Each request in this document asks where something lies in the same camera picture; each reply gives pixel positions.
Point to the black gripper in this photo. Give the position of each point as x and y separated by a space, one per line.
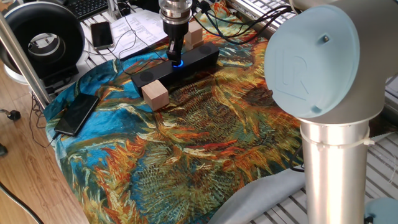
176 30

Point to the blue-lit speaker volume knob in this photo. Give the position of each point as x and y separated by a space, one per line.
178 65

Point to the black speaker bar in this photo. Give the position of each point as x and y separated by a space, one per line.
199 59

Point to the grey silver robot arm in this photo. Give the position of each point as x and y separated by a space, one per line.
335 155

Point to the light wooden block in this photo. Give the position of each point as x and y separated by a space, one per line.
194 32
155 95

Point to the white printed paper sheet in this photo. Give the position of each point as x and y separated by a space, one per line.
140 28

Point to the small black smartphone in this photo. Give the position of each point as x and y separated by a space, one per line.
102 35

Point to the black keyboard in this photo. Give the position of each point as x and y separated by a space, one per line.
87 7

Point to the sunflower painting cloth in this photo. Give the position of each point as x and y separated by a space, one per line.
186 149

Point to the large black smartphone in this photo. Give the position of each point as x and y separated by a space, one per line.
77 113

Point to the silver metal pole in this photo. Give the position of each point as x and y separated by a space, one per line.
21 59

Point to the grey felt underlay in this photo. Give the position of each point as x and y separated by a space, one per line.
255 199

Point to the black caster wheel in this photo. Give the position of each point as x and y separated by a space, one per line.
13 115

